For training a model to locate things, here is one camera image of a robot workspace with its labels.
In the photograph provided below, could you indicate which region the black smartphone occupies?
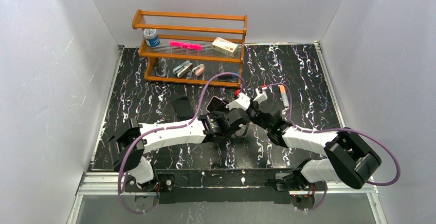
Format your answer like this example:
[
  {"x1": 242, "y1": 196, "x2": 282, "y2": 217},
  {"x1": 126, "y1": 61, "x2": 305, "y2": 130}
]
[{"x1": 173, "y1": 96, "x2": 195, "y2": 122}]

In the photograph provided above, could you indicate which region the phone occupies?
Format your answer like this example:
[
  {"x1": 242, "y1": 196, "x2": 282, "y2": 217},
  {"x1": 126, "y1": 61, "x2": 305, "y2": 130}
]
[{"x1": 206, "y1": 96, "x2": 229, "y2": 114}]

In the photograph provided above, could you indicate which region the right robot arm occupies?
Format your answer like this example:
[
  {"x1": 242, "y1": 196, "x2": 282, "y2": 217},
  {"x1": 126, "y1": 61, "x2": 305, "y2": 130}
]
[{"x1": 247, "y1": 102, "x2": 382, "y2": 189}]

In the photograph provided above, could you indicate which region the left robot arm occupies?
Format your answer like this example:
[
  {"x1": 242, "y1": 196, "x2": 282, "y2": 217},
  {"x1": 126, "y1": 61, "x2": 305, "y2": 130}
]
[{"x1": 109, "y1": 108, "x2": 250, "y2": 193}]

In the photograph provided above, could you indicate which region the orange white glue stick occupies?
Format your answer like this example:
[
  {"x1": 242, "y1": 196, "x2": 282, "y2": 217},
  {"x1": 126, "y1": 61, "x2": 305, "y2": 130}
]
[{"x1": 278, "y1": 85, "x2": 289, "y2": 107}]

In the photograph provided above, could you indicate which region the black blue marker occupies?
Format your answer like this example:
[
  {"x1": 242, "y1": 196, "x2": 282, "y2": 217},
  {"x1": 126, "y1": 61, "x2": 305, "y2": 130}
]
[{"x1": 217, "y1": 72, "x2": 239, "y2": 82}]

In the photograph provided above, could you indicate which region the teal grey stapler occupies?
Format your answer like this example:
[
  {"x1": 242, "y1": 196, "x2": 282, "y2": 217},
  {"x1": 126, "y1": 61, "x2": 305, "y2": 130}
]
[{"x1": 173, "y1": 61, "x2": 193, "y2": 78}]

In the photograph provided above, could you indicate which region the orange wooden shelf rack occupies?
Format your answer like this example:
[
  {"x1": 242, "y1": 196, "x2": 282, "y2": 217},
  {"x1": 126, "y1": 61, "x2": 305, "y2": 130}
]
[{"x1": 132, "y1": 10, "x2": 248, "y2": 88}]

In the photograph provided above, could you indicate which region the white cardboard box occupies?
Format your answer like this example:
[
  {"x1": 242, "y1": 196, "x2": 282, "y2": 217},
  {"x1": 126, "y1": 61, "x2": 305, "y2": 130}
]
[{"x1": 211, "y1": 37, "x2": 238, "y2": 57}]

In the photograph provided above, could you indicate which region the pink plastic tool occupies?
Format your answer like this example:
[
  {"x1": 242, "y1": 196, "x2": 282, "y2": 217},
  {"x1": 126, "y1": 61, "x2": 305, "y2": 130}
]
[{"x1": 169, "y1": 41, "x2": 203, "y2": 51}]

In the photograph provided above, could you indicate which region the blue white round jar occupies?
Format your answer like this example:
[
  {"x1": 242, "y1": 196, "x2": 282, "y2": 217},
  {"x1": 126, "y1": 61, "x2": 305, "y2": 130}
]
[{"x1": 143, "y1": 28, "x2": 160, "y2": 47}]

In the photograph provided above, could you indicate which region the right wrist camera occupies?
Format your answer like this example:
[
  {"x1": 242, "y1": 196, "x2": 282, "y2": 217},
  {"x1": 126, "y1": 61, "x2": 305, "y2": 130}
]
[{"x1": 253, "y1": 85, "x2": 268, "y2": 103}]

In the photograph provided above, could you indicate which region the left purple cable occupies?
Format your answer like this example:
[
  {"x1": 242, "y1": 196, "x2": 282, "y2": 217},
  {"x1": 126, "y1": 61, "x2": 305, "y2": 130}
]
[{"x1": 117, "y1": 72, "x2": 246, "y2": 215}]

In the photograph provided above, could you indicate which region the purple cable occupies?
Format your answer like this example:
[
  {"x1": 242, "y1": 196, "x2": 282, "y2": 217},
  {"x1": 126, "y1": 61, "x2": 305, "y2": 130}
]
[
  {"x1": 265, "y1": 83, "x2": 402, "y2": 186},
  {"x1": 117, "y1": 72, "x2": 246, "y2": 215}
]

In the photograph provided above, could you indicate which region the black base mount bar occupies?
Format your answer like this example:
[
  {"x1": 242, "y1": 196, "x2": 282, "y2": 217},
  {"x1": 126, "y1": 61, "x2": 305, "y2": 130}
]
[{"x1": 150, "y1": 169, "x2": 307, "y2": 205}]

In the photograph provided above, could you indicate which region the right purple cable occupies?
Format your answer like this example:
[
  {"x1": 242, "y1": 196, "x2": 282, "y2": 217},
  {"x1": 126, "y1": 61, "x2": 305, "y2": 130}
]
[{"x1": 265, "y1": 83, "x2": 402, "y2": 186}]

